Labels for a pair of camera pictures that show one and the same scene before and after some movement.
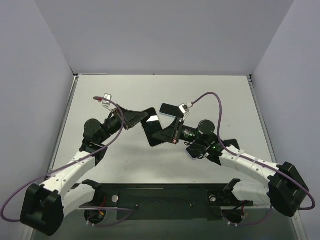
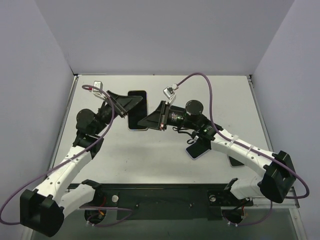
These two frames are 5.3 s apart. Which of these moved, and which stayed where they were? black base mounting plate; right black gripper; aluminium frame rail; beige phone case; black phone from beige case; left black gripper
Moved: beige phone case; right black gripper; left black gripper; black phone from beige case
Stayed: black base mounting plate; aluminium frame rail
